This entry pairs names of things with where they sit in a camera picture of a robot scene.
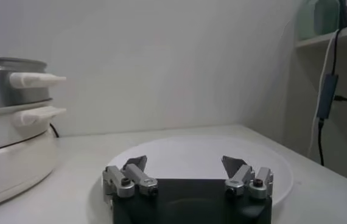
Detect pale green container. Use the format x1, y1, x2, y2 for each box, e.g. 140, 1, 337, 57
296, 0, 342, 41

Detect white electric cooker base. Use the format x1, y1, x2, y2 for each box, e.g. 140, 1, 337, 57
0, 99, 68, 213

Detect white desk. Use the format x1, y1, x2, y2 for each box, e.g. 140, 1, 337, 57
295, 23, 347, 49

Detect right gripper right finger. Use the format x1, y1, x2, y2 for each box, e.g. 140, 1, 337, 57
221, 155, 274, 200

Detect dark grey cable adapter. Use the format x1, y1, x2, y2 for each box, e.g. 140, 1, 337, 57
316, 72, 340, 121

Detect black cooker power cord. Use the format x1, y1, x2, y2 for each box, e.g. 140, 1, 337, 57
49, 122, 60, 139

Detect large white plate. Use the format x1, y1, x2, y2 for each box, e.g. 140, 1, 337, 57
105, 135, 295, 208

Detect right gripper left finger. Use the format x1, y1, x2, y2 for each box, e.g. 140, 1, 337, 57
102, 155, 159, 205

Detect black cable below adapter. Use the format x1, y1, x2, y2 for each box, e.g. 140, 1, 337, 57
317, 118, 326, 167

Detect white hanging cable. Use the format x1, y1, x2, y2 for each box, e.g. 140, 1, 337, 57
306, 29, 340, 159

